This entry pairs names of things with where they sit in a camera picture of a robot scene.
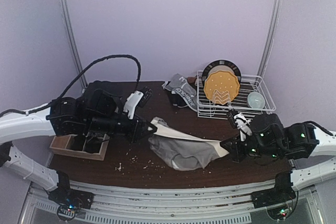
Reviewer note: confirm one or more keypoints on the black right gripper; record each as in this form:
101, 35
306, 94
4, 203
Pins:
237, 149

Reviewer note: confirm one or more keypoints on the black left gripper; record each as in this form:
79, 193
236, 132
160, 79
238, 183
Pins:
135, 128

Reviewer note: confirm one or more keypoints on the grey underwear white waistband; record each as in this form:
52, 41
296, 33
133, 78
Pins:
181, 151

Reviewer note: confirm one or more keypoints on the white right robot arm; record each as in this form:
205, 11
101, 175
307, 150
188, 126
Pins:
302, 178

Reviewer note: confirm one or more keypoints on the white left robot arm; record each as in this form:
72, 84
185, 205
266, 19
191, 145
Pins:
16, 125

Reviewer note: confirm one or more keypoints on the black underwear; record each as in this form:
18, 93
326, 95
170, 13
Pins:
176, 100

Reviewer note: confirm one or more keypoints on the pale green glass bowl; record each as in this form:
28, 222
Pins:
256, 100

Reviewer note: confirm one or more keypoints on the yellow scalloped plate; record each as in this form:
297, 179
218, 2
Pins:
221, 87

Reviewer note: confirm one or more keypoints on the brown cloth item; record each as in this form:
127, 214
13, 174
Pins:
191, 79

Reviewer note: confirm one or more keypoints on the black rimmed plate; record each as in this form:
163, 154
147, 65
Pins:
223, 65

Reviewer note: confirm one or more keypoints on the wooden compartment organizer box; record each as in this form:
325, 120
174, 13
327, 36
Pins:
71, 146

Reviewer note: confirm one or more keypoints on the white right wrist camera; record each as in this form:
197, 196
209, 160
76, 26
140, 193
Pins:
238, 121

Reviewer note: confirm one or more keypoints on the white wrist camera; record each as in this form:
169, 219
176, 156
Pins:
136, 99
238, 121

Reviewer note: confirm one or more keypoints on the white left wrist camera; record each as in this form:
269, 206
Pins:
136, 99

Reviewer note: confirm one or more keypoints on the white wire dish rack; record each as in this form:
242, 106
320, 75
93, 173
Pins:
249, 84

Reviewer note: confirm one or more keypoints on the aluminium rail front frame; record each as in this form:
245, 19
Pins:
229, 204

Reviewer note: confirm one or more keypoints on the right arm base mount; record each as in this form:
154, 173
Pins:
280, 201

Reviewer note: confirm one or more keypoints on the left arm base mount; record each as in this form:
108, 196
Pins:
70, 201

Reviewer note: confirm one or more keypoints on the left aluminium corner post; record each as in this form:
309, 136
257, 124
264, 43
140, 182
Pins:
70, 35

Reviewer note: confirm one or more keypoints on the aluminium corner post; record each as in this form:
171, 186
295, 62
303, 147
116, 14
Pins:
70, 35
275, 14

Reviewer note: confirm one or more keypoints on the right aluminium corner post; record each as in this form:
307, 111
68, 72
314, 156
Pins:
275, 14

